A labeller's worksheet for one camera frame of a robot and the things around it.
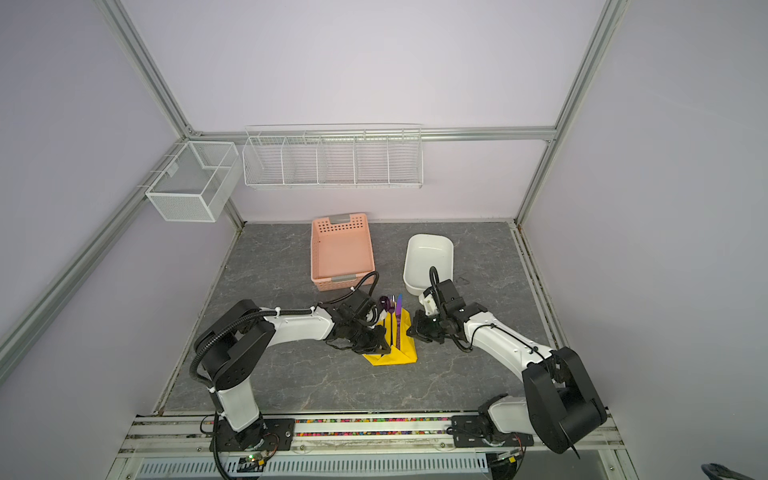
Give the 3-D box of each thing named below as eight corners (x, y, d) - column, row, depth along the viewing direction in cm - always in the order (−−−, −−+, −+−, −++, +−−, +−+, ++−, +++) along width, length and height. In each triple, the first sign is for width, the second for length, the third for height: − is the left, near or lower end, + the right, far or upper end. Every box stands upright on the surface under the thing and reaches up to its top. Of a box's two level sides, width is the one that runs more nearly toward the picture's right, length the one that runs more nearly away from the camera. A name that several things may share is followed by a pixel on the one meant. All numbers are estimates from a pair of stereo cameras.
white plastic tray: (403, 297, 101) (404, 287, 96) (402, 245, 116) (403, 234, 111) (457, 297, 101) (460, 287, 96) (449, 245, 116) (451, 234, 111)
